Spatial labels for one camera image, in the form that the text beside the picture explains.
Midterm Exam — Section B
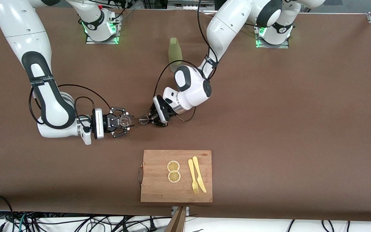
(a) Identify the yellow plastic fork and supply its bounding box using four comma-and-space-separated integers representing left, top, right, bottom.
188, 159, 199, 194

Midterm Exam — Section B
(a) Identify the yellow plastic knife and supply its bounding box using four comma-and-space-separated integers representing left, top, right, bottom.
192, 156, 207, 193

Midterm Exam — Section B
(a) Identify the glass bottle with green sleeve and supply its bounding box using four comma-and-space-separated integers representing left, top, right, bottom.
168, 37, 183, 73

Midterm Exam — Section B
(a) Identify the brown table cover sheet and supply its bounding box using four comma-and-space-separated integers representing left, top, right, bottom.
0, 6, 371, 223

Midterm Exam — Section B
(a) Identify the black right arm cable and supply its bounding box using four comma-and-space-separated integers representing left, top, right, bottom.
28, 84, 112, 124

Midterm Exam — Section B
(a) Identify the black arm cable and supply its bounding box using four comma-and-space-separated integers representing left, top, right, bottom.
28, 84, 112, 124
155, 0, 220, 122

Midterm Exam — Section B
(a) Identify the wooden cutting board with handle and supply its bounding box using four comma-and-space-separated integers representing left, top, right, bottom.
138, 150, 213, 203

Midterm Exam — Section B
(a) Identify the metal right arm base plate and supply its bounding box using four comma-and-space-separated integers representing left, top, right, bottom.
86, 14, 121, 44

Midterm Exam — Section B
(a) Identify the small metal bracket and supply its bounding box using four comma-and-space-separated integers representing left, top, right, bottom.
172, 206, 190, 216

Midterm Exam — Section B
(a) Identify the wooden post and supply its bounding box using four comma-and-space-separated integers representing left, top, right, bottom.
165, 207, 187, 232

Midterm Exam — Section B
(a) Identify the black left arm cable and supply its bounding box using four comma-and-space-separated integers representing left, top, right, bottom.
155, 0, 220, 122

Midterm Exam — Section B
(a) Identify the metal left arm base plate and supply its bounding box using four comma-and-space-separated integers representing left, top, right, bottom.
256, 26, 290, 49

